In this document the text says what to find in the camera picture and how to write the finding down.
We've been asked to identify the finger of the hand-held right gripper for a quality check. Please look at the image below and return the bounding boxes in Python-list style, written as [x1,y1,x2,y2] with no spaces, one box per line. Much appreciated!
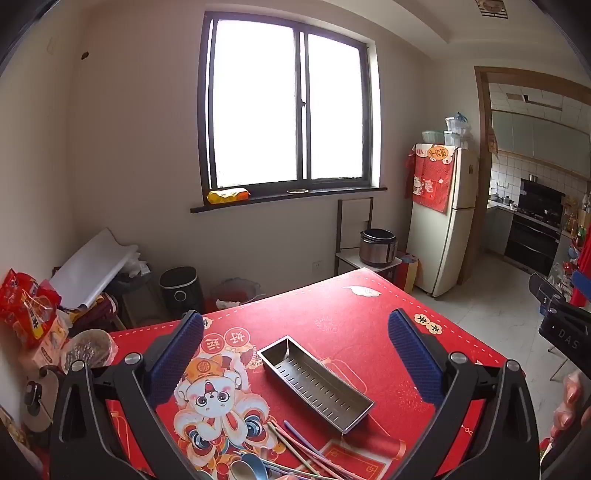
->
[529,272,574,315]
[571,270,591,308]

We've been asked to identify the cream refrigerator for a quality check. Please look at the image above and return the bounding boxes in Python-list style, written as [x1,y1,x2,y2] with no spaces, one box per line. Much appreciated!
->
[406,143,481,298]

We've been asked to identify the red printed cloth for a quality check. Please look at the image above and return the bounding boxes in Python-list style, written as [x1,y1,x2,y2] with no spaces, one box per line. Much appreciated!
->
[405,144,455,214]

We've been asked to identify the dark wooden window sill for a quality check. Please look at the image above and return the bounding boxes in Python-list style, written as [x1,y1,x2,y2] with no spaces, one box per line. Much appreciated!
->
[190,185,389,214]

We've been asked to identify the dark framed window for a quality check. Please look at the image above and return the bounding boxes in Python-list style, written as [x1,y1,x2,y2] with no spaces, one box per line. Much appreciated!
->
[198,11,382,199]

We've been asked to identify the ceiling vent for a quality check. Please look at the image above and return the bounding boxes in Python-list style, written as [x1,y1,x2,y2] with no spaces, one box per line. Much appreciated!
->
[475,0,509,19]

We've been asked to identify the grey wall cabinets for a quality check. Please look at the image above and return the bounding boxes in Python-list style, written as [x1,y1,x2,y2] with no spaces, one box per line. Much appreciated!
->
[490,110,591,182]

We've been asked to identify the yellow snack packet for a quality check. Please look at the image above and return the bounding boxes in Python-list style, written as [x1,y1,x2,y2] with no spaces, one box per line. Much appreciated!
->
[207,188,251,204]

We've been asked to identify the black air fryer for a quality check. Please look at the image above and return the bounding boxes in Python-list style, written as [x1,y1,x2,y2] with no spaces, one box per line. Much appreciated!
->
[159,266,205,317]

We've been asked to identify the metal shelf rack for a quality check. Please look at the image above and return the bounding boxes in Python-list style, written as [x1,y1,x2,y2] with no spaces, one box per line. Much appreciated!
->
[335,198,402,283]

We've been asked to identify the beige snack carton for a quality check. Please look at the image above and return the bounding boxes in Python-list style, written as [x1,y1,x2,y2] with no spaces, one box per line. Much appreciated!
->
[32,314,71,366]

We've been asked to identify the blue plastic spoon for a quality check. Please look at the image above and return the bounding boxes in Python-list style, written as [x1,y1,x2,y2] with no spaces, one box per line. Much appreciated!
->
[239,451,269,480]

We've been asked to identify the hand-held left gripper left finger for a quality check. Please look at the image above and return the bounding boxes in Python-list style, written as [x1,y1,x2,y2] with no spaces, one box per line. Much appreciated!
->
[48,310,206,480]

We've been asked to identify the person's right hand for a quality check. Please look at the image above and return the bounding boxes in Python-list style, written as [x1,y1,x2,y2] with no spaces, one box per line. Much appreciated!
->
[549,369,591,444]

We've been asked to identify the bin with plastic bag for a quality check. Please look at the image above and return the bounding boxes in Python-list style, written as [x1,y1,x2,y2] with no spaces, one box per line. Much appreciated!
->
[210,277,262,315]

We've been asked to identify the black kitchen stove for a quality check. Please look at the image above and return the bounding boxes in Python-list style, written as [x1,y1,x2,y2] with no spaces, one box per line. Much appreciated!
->
[503,211,562,278]

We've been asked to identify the silver rice cooker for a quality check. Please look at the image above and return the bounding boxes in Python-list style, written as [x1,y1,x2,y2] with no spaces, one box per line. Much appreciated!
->
[359,228,398,267]

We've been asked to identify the wooden door frame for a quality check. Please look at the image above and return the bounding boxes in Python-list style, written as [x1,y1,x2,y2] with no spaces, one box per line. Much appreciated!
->
[462,66,591,282]

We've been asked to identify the white rolled sheet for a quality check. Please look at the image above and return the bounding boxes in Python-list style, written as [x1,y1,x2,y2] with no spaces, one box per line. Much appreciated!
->
[48,227,139,311]

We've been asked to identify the red printed table mat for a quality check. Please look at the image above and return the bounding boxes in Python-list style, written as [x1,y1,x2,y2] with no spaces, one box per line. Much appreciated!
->
[104,268,509,480]

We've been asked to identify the red snack bag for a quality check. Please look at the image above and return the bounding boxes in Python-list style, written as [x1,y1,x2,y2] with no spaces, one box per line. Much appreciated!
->
[0,269,62,350]

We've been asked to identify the black range hood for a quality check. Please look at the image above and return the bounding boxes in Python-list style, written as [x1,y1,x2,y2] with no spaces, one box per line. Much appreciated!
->
[519,178,567,219]

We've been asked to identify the brown cardboard box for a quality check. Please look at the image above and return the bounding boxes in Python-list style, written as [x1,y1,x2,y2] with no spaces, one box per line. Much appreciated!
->
[113,272,161,328]

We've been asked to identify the clear plastic container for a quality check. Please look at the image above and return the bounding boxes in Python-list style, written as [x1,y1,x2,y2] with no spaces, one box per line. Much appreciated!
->
[443,115,469,148]

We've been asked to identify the pile of pastel chopsticks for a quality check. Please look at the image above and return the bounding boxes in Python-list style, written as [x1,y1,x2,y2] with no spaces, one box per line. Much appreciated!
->
[265,418,354,480]

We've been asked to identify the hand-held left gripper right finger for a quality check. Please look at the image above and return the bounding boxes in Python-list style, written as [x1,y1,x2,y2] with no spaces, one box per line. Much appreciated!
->
[388,308,541,480]

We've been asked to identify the stainless steel cutlery tray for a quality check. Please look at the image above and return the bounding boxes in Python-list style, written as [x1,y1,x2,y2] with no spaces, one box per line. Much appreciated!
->
[257,335,375,435]

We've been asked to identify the bowl covered with plastic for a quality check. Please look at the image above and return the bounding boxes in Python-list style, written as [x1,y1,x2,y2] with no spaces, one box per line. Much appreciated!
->
[60,329,119,374]

